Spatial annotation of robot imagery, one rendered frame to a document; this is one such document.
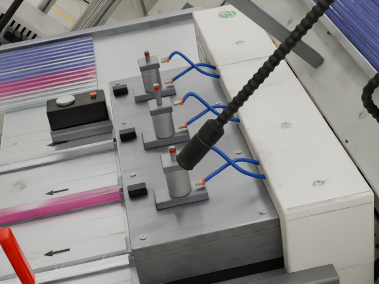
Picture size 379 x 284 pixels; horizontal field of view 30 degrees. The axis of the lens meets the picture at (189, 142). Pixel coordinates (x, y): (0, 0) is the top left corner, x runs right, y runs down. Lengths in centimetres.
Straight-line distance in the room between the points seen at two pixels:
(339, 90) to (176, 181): 23
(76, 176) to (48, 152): 7
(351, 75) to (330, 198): 21
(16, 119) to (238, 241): 47
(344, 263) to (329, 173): 8
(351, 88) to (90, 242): 32
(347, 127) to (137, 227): 25
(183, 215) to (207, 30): 37
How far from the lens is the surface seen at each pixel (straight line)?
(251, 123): 73
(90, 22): 199
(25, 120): 100
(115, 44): 117
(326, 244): 64
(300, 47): 83
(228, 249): 64
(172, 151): 64
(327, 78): 82
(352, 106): 76
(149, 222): 65
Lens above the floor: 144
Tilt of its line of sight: 18 degrees down
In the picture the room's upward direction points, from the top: 41 degrees clockwise
